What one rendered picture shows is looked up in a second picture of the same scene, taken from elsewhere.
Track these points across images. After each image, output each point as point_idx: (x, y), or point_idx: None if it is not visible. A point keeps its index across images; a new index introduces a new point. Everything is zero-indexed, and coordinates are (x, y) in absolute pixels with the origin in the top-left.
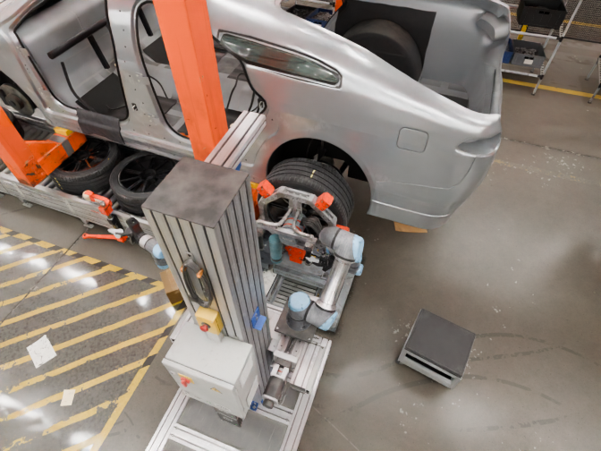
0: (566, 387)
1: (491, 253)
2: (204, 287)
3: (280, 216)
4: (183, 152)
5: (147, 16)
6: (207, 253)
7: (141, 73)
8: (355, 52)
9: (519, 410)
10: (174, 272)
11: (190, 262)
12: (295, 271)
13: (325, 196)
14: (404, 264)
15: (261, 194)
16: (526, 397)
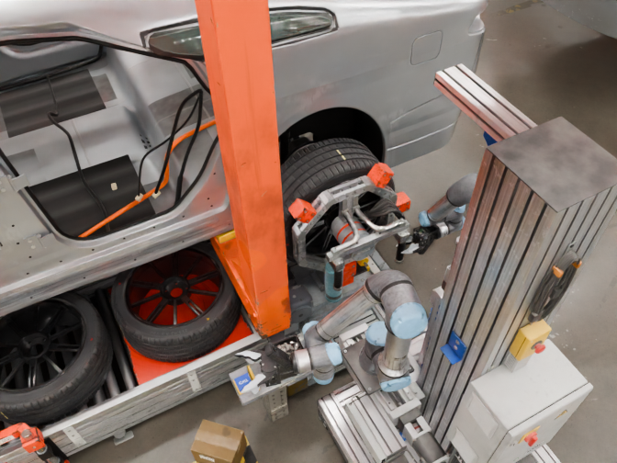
0: None
1: (454, 145)
2: (549, 289)
3: (308, 242)
4: (106, 260)
5: None
6: (597, 224)
7: (8, 175)
8: None
9: (610, 252)
10: (521, 298)
11: (575, 254)
12: (333, 303)
13: (383, 166)
14: (404, 212)
15: (303, 220)
16: (603, 238)
